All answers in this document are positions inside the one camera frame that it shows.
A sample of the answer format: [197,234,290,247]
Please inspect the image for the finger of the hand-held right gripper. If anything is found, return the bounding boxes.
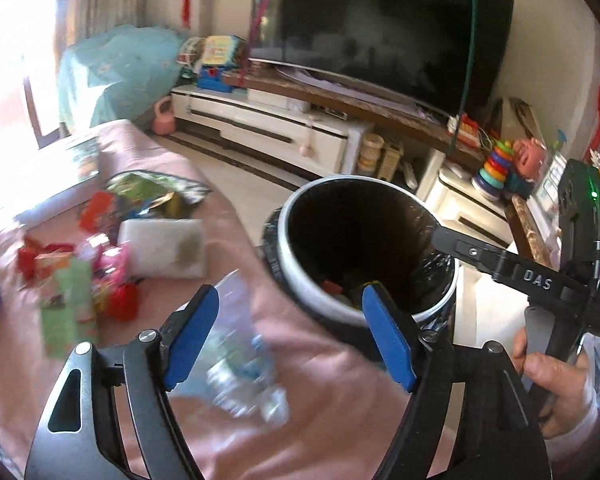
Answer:
[430,225,600,338]

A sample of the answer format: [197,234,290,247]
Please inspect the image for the teal furniture cover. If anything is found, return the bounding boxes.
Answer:
[57,25,191,128]

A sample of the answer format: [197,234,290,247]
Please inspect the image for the beige patterned curtain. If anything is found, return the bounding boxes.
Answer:
[55,0,151,61]

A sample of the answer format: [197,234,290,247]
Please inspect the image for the black flat television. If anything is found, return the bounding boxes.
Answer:
[247,0,515,120]

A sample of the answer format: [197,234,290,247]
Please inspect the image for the green snack packet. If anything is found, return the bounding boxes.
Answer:
[105,172,212,220]

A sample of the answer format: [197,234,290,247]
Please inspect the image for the white television cabinet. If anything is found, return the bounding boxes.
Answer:
[170,60,531,241]

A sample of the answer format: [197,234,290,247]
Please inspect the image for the rainbow stacking ring toy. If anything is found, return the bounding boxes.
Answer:
[471,140,516,194]

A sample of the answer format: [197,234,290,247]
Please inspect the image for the red toy phone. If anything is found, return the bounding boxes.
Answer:
[455,114,484,149]

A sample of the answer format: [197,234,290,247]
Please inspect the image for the wooden toy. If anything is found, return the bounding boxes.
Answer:
[380,140,405,182]

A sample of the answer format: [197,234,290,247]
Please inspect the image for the person's right hand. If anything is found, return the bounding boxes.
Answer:
[512,330,600,441]

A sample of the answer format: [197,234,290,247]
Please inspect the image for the colourful activity cube toy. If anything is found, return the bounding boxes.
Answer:
[202,35,247,68]

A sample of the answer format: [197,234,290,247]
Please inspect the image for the clear plastic box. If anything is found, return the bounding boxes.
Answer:
[527,152,567,206]

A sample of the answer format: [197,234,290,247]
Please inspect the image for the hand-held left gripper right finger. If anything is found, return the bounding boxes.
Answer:
[361,281,551,480]

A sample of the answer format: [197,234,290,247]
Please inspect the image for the green strap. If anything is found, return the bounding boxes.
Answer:
[449,0,479,153]

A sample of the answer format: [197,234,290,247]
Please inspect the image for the brown marble counter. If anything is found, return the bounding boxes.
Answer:
[510,195,554,267]

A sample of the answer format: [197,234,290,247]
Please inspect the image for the pink strap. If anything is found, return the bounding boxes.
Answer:
[237,0,287,88]

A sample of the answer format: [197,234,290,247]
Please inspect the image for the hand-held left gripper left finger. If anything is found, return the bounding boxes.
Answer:
[24,284,220,480]

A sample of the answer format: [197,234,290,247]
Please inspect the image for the pink toy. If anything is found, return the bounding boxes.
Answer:
[511,139,547,172]

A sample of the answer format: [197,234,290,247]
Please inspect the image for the white bin with black bag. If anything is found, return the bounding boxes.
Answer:
[261,174,462,361]

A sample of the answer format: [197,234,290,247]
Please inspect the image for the clear plastic bottle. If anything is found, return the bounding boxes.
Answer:
[172,270,291,423]

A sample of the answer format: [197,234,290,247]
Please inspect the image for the blue toy cash register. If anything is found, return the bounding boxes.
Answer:
[196,65,242,95]

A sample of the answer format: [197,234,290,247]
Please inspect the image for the beige bag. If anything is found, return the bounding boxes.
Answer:
[490,97,549,147]

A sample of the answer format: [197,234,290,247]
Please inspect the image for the pink kettlebell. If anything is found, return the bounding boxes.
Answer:
[151,97,177,136]

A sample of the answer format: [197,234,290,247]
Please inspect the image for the pile of colourful snack wrappers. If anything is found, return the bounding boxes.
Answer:
[17,190,141,361]

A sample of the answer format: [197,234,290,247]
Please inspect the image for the yellow round container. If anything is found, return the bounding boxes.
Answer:
[357,132,386,176]

